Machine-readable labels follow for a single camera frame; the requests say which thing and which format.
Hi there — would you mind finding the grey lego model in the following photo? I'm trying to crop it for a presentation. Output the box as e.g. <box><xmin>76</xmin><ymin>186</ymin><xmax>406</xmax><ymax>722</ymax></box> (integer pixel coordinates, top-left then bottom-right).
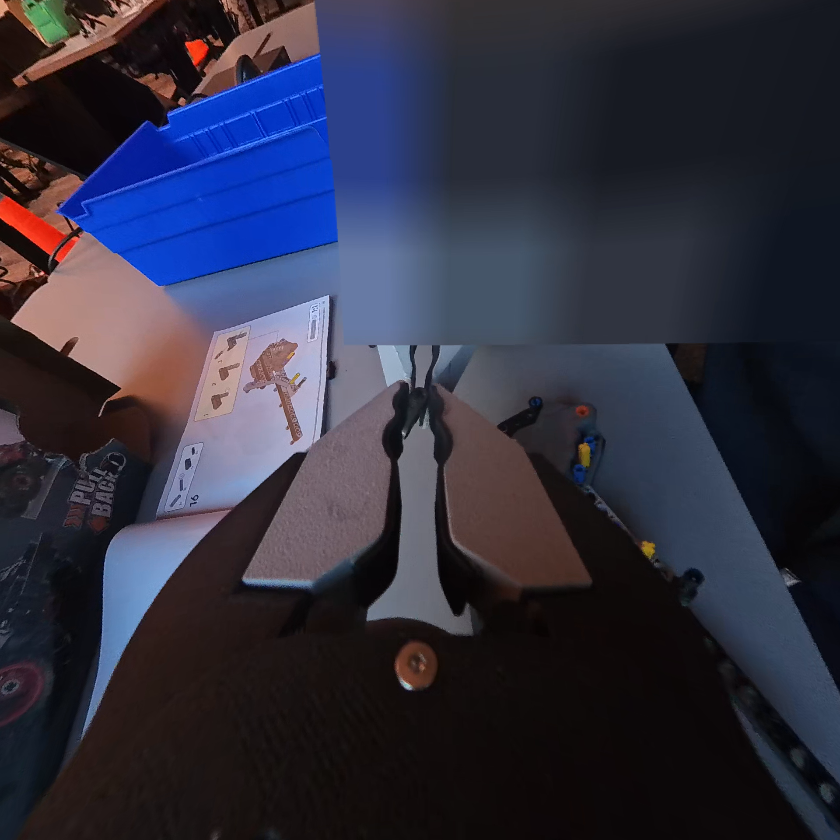
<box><xmin>497</xmin><ymin>395</ymin><xmax>840</xmax><ymax>821</ymax></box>

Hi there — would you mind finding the monster truck toy box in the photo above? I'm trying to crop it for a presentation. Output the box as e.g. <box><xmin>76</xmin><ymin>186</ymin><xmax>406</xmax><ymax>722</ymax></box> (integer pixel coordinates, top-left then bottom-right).
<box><xmin>0</xmin><ymin>402</ymin><xmax>154</xmax><ymax>836</ymax></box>

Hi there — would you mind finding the red bar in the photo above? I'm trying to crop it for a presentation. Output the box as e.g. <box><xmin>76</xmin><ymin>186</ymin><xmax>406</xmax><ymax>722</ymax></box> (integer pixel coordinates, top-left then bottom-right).
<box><xmin>0</xmin><ymin>195</ymin><xmax>81</xmax><ymax>257</ymax></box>

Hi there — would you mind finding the green box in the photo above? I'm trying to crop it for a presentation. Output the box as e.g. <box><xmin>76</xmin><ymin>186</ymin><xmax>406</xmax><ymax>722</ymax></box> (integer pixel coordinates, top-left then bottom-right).
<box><xmin>21</xmin><ymin>0</ymin><xmax>81</xmax><ymax>46</ymax></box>

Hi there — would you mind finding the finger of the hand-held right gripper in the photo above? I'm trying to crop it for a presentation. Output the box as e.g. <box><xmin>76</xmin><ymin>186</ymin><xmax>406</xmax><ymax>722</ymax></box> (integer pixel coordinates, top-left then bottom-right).
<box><xmin>377</xmin><ymin>345</ymin><xmax>422</xmax><ymax>392</ymax></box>
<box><xmin>425</xmin><ymin>345</ymin><xmax>475</xmax><ymax>393</ymax></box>

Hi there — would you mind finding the brown cardboard box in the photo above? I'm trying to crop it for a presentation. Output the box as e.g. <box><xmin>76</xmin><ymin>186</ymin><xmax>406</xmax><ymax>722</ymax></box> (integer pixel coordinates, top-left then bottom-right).
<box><xmin>0</xmin><ymin>315</ymin><xmax>156</xmax><ymax>462</ymax></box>

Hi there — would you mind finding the lego instruction booklet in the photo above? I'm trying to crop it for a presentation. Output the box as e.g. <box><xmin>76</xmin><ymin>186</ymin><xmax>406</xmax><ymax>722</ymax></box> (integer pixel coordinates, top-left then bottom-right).
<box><xmin>155</xmin><ymin>295</ymin><xmax>333</xmax><ymax>521</ymax></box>

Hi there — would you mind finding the wooden table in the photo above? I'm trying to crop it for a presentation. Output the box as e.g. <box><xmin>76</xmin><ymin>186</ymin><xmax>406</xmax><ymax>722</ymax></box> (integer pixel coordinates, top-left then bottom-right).
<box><xmin>12</xmin><ymin>0</ymin><xmax>173</xmax><ymax>88</ymax></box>

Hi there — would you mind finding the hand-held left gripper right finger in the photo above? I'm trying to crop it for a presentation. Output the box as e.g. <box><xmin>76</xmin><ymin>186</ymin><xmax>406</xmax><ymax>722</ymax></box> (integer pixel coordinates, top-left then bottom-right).
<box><xmin>428</xmin><ymin>384</ymin><xmax>593</xmax><ymax>616</ymax></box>

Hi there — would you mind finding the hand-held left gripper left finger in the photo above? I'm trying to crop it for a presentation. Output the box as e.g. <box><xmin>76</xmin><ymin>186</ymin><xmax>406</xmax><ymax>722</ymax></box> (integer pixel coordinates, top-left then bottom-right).
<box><xmin>241</xmin><ymin>381</ymin><xmax>412</xmax><ymax>611</ymax></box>

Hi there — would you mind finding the blue plastic bin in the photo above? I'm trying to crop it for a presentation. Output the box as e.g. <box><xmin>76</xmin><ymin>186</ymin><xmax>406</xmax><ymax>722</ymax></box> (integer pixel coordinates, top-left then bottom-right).
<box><xmin>58</xmin><ymin>54</ymin><xmax>340</xmax><ymax>287</ymax></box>

